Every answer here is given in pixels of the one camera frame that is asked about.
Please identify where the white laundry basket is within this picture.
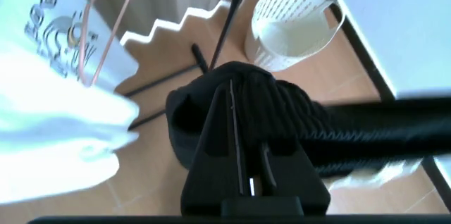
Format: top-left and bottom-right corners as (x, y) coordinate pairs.
(244, 0), (347, 73)

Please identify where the black garment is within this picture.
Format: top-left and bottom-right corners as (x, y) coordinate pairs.
(165, 61), (451, 192)

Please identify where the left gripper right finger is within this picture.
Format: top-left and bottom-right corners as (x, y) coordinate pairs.
(255, 142), (330, 217)

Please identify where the black clothes rack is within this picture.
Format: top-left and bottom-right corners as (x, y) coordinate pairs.
(123, 0), (253, 130)

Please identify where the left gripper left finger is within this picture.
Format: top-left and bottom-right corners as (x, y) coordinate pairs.
(181, 79), (249, 217)

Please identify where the pink clothes hanger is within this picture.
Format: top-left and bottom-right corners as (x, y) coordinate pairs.
(77, 0), (144, 87)

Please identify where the white printed t-shirt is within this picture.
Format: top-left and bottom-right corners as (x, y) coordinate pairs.
(0, 0), (141, 206)

